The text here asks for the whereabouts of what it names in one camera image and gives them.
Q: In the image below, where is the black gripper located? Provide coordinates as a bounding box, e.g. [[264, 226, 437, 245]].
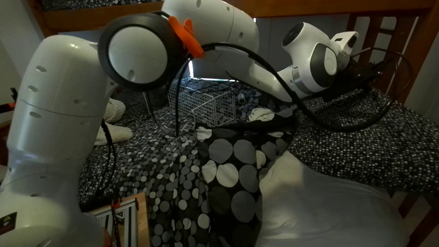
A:
[[321, 61, 387, 101]]

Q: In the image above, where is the black speckled pillow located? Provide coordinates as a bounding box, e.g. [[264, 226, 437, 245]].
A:
[[289, 103, 439, 195]]

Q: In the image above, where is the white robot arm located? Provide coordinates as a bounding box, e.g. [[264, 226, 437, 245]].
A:
[[0, 0, 358, 247]]

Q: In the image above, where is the white pillow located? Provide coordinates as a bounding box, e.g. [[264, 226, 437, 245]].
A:
[[256, 152, 409, 247]]

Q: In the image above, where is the grey window blind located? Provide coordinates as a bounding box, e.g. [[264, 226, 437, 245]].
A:
[[59, 16, 351, 83]]

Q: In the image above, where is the black grey dotted duvet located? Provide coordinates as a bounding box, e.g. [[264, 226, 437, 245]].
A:
[[79, 93, 295, 247]]

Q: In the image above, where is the beige crumpled towel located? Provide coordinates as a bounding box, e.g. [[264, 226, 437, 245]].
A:
[[103, 97, 133, 142]]

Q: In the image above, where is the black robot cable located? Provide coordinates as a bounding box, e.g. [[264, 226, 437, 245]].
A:
[[93, 39, 413, 207]]

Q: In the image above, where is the wooden bunk bed frame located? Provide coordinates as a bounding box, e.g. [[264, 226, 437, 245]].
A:
[[0, 0, 439, 247]]

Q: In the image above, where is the white wire rack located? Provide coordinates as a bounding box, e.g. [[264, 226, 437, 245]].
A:
[[142, 79, 236, 134]]

